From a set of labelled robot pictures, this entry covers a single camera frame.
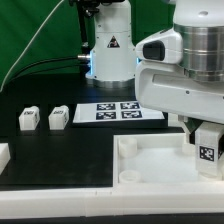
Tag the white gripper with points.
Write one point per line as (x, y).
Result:
(182, 72)

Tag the white square table top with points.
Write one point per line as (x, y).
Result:
(156, 159)

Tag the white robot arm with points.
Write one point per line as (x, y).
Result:
(114, 59)

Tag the white sheet with tags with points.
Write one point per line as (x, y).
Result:
(114, 111)

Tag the white front fence bar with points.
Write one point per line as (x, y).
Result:
(138, 199)

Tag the white left fence block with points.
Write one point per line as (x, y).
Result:
(4, 156)

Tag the black camera stand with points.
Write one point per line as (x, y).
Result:
(85, 9)

